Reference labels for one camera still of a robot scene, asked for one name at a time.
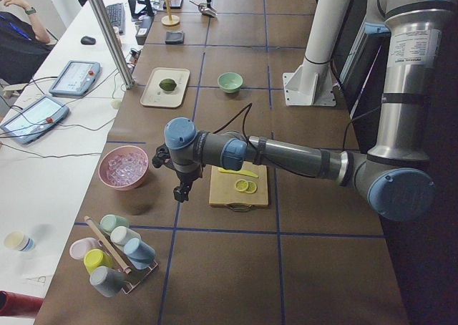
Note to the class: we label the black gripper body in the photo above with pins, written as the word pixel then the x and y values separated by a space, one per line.
pixel 186 177

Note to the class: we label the mint green bowl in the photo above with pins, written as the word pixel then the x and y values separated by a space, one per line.
pixel 230 82

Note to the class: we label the pink bowl with ice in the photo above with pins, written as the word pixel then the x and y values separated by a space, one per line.
pixel 124 168

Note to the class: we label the metal scoop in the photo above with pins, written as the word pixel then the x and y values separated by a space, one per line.
pixel 204 9

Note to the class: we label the mirror tray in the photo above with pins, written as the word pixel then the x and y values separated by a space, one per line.
pixel 175 4

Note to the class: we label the wooden cutting board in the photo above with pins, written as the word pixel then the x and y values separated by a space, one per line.
pixel 223 193

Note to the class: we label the wooden mug tree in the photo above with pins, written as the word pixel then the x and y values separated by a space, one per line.
pixel 170 19

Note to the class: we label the yellow plastic knife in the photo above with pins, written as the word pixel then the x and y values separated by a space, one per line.
pixel 246 173

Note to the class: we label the lemon slice upper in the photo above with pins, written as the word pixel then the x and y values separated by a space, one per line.
pixel 241 185

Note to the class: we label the folded grey cloth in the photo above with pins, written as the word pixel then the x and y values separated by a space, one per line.
pixel 174 37

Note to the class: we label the black label box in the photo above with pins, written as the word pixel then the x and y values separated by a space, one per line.
pixel 142 29

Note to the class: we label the white cup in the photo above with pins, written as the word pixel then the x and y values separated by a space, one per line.
pixel 121 235

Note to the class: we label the light blue cup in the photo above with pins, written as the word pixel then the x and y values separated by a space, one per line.
pixel 139 253

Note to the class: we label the mint green cup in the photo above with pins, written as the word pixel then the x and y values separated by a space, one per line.
pixel 110 221

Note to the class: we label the cream rabbit tray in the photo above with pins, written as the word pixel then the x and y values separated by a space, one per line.
pixel 153 96

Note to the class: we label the black keyboard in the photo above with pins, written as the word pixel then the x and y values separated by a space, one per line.
pixel 116 15

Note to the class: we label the green avocado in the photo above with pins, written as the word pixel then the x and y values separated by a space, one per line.
pixel 168 85

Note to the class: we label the yellow cup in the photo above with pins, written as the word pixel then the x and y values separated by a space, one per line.
pixel 96 258

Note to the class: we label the grey cup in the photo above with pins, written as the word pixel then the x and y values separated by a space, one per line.
pixel 107 281

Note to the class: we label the pink cup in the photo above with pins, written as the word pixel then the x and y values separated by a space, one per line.
pixel 80 247

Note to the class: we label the black computer mouse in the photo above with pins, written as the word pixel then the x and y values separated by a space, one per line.
pixel 86 40

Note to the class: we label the far teach pendant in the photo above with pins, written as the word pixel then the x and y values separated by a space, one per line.
pixel 75 79

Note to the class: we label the teach pendant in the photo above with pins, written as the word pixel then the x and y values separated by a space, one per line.
pixel 75 79
pixel 35 120

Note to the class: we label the near teach pendant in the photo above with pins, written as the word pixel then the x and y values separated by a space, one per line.
pixel 35 120

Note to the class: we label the paper cup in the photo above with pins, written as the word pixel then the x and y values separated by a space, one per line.
pixel 18 241

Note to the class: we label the seated person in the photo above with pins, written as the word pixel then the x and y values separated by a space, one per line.
pixel 24 45

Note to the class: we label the red object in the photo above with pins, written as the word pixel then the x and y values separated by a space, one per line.
pixel 20 305

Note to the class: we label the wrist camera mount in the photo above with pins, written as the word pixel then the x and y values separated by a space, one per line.
pixel 162 158

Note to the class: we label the cup rack with handle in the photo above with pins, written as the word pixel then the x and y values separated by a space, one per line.
pixel 121 263

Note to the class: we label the aluminium frame post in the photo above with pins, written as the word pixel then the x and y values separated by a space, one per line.
pixel 110 38

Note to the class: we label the white pedestal column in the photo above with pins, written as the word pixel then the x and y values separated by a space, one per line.
pixel 311 84

